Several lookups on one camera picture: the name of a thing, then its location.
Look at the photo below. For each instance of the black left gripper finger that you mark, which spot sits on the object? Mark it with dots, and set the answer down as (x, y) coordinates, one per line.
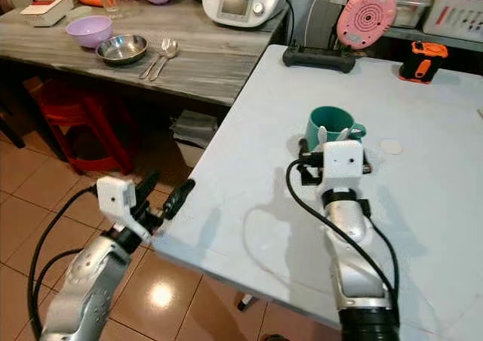
(179, 199)
(149, 188)

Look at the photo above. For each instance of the teal mug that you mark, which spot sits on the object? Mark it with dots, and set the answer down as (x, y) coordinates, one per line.
(328, 118)

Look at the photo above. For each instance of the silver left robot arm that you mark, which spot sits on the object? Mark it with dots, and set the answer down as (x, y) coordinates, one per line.
(90, 288)

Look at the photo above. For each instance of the white round coaster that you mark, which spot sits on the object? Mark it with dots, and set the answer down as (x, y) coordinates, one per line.
(392, 146)

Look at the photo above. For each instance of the white bin with grey bag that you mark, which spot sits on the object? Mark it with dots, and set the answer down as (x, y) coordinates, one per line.
(194, 137)

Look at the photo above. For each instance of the black flat device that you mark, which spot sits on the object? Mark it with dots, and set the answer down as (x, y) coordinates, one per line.
(318, 59)

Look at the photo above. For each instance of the red plastic stool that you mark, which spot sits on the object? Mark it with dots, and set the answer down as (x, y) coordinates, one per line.
(87, 126)

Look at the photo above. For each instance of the orange and black tool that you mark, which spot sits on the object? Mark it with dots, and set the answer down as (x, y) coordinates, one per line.
(423, 62)

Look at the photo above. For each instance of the pink round appliance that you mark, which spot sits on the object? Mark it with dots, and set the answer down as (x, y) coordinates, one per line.
(366, 18)

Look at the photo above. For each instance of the white table leg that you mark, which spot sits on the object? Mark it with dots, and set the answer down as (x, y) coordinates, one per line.
(246, 303)

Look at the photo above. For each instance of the steel fork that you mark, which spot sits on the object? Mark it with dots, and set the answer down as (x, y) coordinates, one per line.
(157, 57)

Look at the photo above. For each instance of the steel spoon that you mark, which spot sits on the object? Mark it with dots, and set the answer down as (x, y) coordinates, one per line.
(170, 51)

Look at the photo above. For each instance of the small steel bowl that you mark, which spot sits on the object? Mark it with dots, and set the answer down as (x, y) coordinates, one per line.
(121, 50)

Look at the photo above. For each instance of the clear plastic container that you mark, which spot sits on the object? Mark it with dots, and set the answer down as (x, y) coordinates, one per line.
(411, 10)

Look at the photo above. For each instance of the white kitchen appliance with display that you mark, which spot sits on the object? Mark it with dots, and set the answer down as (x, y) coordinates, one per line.
(241, 1)

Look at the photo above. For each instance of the white plastic basket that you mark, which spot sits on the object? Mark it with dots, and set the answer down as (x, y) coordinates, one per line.
(453, 9)

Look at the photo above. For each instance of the large purple plastic bowl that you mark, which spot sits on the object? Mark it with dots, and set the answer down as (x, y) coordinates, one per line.
(89, 32)

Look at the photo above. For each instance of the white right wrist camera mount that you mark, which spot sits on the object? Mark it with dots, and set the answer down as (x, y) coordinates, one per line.
(345, 164)

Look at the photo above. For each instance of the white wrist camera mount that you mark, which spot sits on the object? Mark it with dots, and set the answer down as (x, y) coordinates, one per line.
(345, 164)
(115, 196)

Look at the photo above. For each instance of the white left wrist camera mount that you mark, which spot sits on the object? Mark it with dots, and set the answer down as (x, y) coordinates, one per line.
(115, 196)

